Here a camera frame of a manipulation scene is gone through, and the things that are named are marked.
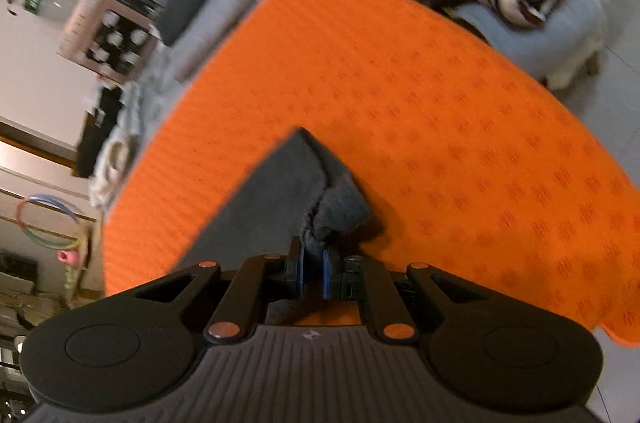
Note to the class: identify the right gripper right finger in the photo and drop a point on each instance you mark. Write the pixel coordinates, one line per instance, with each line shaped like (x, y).
(361, 302)

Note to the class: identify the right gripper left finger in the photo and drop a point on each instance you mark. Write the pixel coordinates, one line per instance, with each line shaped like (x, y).
(260, 281)

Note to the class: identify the dark grey sweatpants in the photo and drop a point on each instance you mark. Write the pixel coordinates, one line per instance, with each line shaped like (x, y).
(301, 190)

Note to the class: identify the black folded clothes stack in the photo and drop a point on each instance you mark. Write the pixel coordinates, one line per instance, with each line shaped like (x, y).
(99, 123)

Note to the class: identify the orange floral table mat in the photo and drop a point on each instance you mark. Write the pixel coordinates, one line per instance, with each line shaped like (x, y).
(472, 166)

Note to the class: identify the white folded padded jacket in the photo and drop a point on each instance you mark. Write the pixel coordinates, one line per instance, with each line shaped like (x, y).
(118, 150)

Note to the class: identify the pink kettlebell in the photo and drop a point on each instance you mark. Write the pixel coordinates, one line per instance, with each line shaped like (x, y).
(69, 258)

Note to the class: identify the colourful hula hoop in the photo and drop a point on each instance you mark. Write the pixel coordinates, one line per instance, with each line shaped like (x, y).
(50, 222)

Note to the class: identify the light grey folded garment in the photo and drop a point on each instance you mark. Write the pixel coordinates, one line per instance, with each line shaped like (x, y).
(207, 30)

